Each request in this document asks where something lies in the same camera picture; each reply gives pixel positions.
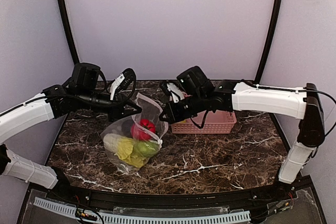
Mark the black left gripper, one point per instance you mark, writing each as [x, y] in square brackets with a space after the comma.
[115, 112]

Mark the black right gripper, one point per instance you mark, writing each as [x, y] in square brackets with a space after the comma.
[180, 109]

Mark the red toy tomato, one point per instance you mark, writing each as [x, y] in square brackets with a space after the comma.
[141, 132]

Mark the clear zip top bag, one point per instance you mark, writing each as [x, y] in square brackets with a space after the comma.
[151, 111]

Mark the yellow toy napa cabbage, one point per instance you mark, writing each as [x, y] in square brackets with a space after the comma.
[121, 150]

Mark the green toy chayote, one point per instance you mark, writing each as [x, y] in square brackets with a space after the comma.
[147, 149]

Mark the pink perforated plastic basket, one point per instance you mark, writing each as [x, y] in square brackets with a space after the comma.
[220, 122]

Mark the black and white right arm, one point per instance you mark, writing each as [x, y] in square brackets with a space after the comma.
[195, 93]

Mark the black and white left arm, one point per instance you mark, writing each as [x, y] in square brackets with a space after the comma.
[76, 93]

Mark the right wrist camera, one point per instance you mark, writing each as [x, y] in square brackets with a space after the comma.
[170, 89]

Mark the white slotted cable duct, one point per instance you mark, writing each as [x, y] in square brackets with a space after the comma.
[137, 215]

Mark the black curved front rail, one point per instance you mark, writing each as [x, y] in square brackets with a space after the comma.
[255, 199]

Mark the black left frame post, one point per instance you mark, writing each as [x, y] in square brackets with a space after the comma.
[67, 31]

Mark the black frame post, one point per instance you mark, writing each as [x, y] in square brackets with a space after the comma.
[268, 41]
[67, 31]

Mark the black right frame post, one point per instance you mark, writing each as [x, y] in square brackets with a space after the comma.
[268, 41]

